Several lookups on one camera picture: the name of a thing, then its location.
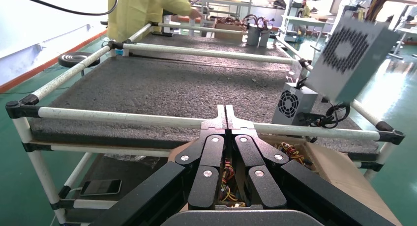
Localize dark lower shelf board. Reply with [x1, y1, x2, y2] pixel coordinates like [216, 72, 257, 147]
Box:
[65, 154, 170, 224]

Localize small grey power supply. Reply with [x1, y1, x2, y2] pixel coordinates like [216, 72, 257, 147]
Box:
[259, 29, 271, 48]
[246, 24, 261, 46]

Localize white lower frame rail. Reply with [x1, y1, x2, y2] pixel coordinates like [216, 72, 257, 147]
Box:
[50, 198, 119, 211]
[23, 142, 172, 158]
[59, 152, 93, 199]

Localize small cardboard box with wires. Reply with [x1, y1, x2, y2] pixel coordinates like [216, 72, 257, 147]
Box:
[213, 16, 246, 41]

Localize black round stool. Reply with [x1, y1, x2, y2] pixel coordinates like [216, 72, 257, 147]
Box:
[58, 51, 101, 69]

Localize white table frame leg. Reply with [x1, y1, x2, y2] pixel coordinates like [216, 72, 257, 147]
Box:
[13, 117, 67, 225]
[363, 142, 396, 183]

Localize bystander in yellow shirt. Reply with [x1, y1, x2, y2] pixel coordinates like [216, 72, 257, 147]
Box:
[107, 0, 203, 43]

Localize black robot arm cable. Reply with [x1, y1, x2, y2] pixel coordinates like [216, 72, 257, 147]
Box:
[0, 0, 119, 16]

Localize brown cardboard divider box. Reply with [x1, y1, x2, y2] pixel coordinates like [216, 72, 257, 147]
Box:
[168, 135, 404, 226]

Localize bystander in white shirt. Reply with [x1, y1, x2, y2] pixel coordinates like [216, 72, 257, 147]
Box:
[345, 0, 375, 10]

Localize grey fan power supply black cables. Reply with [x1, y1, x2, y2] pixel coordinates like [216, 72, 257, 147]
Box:
[272, 82, 352, 129]

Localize white workbench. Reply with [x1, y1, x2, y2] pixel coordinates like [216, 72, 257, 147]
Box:
[389, 21, 417, 59]
[281, 15, 336, 51]

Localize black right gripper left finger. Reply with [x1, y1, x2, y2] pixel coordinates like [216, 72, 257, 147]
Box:
[175, 105, 228, 210]

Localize black smartphone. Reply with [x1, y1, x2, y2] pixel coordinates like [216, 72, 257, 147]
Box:
[80, 179, 123, 197]

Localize power supply with coloured wires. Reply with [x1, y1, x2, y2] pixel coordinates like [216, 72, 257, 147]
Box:
[306, 0, 402, 104]
[221, 162, 238, 208]
[276, 141, 307, 168]

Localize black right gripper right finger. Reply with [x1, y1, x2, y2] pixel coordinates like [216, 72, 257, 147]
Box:
[227, 105, 290, 210]

